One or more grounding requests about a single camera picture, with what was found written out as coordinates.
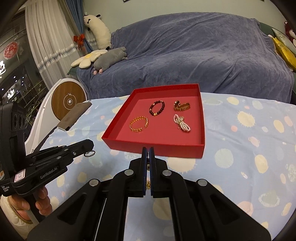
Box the white curtain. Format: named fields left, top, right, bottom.
left=24, top=0, right=80, bottom=81

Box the dark bead bracelet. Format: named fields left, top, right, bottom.
left=149, top=100, right=165, bottom=116

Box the grey plush toy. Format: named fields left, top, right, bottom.
left=92, top=47, right=128, bottom=75

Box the yellow pillow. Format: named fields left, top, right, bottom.
left=272, top=37, right=296, bottom=72

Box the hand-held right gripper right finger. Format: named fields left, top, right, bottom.
left=149, top=147, right=271, bottom=241

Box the blue curtain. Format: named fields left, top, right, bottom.
left=67, top=0, right=97, bottom=52

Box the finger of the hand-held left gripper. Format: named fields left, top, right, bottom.
left=30, top=139, right=94, bottom=173
left=25, top=146, right=74, bottom=165

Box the blue-covered sofa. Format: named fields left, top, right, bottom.
left=77, top=11, right=294, bottom=103

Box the grey patterned pillow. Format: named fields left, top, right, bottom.
left=272, top=28, right=296, bottom=50

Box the red bow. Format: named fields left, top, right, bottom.
left=73, top=34, right=86, bottom=45

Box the person's left hand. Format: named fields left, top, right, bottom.
left=8, top=185, right=50, bottom=224

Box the red monkey plush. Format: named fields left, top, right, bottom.
left=284, top=21, right=296, bottom=40

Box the white plush toy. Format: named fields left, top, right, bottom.
left=83, top=13, right=112, bottom=50

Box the flower plush pillow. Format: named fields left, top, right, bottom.
left=71, top=49, right=107, bottom=69

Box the gold chain bangle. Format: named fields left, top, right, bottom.
left=129, top=117, right=148, bottom=132

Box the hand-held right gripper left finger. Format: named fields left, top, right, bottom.
left=26, top=147, right=149, bottom=241

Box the red round window sticker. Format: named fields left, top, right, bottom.
left=3, top=42, right=20, bottom=59

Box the gold watch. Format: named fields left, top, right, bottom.
left=173, top=100, right=191, bottom=112

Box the brown bike saddle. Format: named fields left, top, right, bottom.
left=57, top=101, right=92, bottom=131

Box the white exercise bike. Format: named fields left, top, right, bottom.
left=25, top=79, right=87, bottom=158

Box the red cardboard box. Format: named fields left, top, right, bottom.
left=101, top=83, right=206, bottom=159

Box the white pearl bracelet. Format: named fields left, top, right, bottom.
left=173, top=114, right=191, bottom=133

